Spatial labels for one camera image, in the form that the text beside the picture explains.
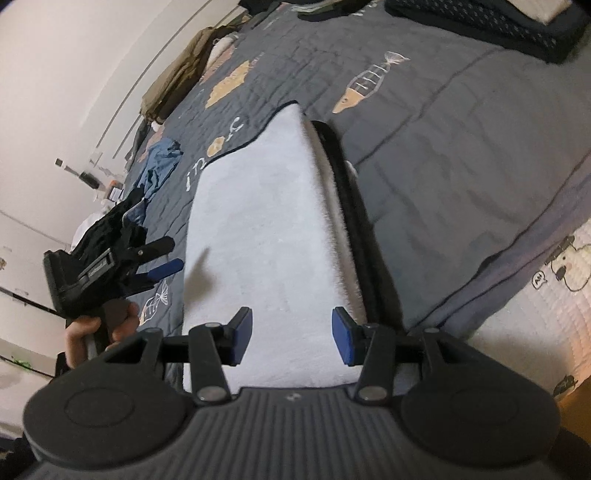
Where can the grey quilted bedspread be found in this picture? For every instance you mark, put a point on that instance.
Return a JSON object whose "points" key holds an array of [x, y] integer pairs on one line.
{"points": [[461, 138]]}

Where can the white wardrobe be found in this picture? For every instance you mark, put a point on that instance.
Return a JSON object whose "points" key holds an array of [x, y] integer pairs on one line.
{"points": [[23, 286]]}

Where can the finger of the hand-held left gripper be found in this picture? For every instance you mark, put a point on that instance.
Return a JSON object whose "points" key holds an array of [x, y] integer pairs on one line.
{"points": [[164, 270], [152, 248]]}

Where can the white sock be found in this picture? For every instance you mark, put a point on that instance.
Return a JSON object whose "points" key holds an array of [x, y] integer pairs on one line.
{"points": [[155, 126]]}

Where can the white blanket with black trim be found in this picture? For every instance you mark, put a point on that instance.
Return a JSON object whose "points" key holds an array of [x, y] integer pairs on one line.
{"points": [[268, 230]]}

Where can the folded khaki clothes stack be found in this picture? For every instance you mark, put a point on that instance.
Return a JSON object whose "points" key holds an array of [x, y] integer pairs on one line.
{"points": [[184, 78]]}

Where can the blue denim shirt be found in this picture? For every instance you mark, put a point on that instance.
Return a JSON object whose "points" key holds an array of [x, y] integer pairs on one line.
{"points": [[161, 161]]}

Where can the small orange white box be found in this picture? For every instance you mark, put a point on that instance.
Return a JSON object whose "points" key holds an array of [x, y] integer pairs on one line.
{"points": [[115, 190]]}

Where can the white pillow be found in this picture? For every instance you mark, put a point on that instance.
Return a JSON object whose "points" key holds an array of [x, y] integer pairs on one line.
{"points": [[221, 48]]}

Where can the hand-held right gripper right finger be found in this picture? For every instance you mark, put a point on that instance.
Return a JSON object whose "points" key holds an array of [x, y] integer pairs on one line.
{"points": [[341, 337]]}

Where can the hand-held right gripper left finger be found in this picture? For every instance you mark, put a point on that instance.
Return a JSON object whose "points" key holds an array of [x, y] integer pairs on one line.
{"points": [[244, 334]]}

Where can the person's left hand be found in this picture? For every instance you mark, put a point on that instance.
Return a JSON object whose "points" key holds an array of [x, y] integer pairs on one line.
{"points": [[76, 341]]}

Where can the white cartoon printed sheet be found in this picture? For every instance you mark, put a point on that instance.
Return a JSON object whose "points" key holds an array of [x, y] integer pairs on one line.
{"points": [[545, 314]]}

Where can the black garment heap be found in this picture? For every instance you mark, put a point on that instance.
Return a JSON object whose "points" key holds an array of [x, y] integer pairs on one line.
{"points": [[99, 230]]}

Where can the navy dotted folded garment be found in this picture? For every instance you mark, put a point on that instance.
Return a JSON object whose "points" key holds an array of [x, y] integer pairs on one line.
{"points": [[485, 23]]}

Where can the light grey folded garment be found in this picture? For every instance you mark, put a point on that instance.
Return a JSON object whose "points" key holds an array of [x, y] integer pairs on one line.
{"points": [[540, 9]]}

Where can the stack of dark folded clothes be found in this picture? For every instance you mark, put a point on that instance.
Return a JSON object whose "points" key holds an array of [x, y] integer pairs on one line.
{"points": [[332, 9]]}

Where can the white headboard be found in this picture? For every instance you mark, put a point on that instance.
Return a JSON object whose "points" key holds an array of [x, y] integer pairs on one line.
{"points": [[134, 106]]}

